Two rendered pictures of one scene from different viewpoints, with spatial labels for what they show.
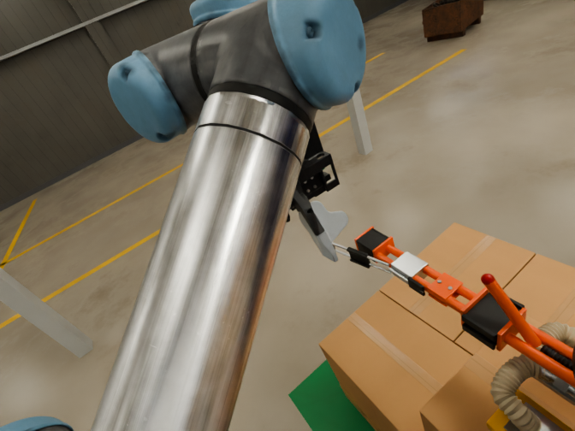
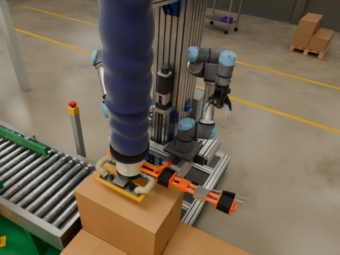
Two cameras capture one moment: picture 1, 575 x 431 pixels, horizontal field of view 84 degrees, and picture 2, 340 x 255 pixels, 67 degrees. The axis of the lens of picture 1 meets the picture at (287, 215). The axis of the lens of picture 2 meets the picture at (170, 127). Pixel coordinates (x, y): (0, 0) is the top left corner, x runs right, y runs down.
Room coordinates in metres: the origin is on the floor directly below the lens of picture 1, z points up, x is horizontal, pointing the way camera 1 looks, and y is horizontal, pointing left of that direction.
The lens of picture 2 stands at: (1.04, -1.06, 2.28)
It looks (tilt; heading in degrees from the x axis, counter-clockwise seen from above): 36 degrees down; 133
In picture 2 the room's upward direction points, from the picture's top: 5 degrees clockwise
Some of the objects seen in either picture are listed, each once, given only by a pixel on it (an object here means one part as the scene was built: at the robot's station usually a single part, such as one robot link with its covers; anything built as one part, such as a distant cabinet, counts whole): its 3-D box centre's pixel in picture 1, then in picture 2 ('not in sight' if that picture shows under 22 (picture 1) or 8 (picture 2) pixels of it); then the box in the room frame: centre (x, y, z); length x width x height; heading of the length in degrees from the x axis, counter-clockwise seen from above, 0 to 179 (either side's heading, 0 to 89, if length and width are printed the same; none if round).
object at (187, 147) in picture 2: not in sight; (184, 141); (0.11, 0.11, 1.09); 0.15 x 0.15 x 0.10
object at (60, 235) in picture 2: not in sight; (92, 201); (-0.23, -0.50, 0.58); 0.70 x 0.03 x 0.06; 110
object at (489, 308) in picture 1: (492, 317); (166, 177); (0.34, -0.30, 1.18); 0.10 x 0.08 x 0.06; 108
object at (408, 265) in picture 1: (410, 268); (201, 193); (0.55, -0.24, 1.18); 0.07 x 0.07 x 0.04; 18
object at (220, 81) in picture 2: not in sight; (223, 79); (0.41, -0.03, 1.74); 0.08 x 0.08 x 0.05
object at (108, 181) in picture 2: not in sight; (121, 182); (0.13, -0.47, 1.08); 0.34 x 0.10 x 0.05; 18
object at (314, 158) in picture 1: (292, 162); (219, 94); (0.41, -0.04, 1.66); 0.09 x 0.08 x 0.12; 106
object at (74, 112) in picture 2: not in sight; (80, 149); (-0.94, -0.23, 0.50); 0.07 x 0.07 x 1.00; 20
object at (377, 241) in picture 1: (374, 244); (224, 204); (0.68, -0.20, 1.18); 0.08 x 0.07 x 0.05; 18
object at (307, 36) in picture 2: not in sight; (314, 34); (-1.34, 7.07, 0.41); 1.36 x 0.97 x 0.82; 107
